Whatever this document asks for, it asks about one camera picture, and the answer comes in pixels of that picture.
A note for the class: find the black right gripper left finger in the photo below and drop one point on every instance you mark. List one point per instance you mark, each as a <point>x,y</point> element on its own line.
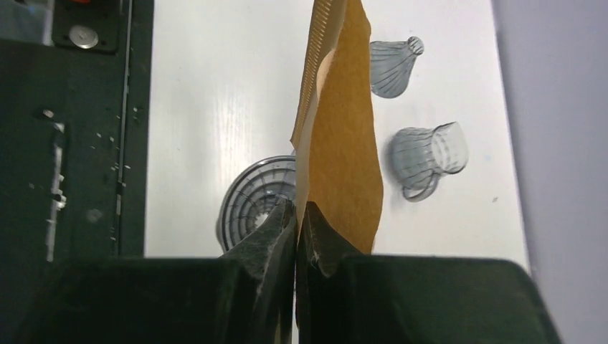
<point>268,257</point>

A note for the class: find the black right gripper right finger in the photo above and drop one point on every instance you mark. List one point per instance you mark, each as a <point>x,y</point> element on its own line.
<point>320,305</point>

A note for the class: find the clear plastic coffee dripper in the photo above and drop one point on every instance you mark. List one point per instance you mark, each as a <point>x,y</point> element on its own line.
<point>252,196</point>

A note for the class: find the brown paper coffee filter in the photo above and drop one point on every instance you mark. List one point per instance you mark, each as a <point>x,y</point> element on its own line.
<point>337,163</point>

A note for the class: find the small clear glass cup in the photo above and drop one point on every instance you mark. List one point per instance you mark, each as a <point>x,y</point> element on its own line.
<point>391,65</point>

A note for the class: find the clear glass pitcher with handle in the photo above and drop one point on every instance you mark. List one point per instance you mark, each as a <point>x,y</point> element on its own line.
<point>420,157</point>

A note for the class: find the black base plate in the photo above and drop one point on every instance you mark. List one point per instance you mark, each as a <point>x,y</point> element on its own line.
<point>75,91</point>

